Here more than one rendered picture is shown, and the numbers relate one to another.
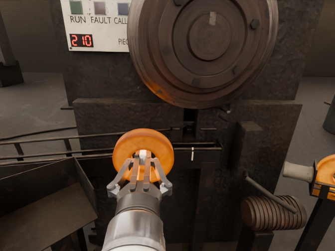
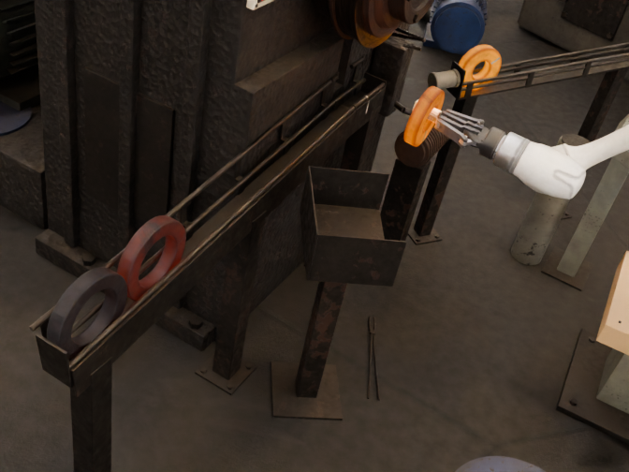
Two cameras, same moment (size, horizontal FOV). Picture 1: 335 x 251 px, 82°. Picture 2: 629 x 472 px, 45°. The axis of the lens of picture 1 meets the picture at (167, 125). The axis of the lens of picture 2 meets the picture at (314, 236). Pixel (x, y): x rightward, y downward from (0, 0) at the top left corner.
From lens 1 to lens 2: 1.82 m
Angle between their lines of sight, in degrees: 55
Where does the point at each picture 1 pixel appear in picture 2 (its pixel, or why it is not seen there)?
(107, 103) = (285, 75)
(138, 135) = (437, 95)
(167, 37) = not seen: outside the picture
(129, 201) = (498, 134)
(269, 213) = (433, 138)
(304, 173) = (453, 78)
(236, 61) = not seen: outside the picture
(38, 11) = not seen: outside the picture
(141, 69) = (358, 16)
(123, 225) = (516, 140)
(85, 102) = (266, 86)
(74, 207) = (347, 218)
